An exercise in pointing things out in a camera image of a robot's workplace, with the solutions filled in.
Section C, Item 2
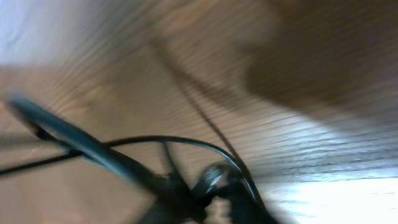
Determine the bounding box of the black usb cable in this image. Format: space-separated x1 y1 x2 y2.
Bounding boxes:
0 37 280 224

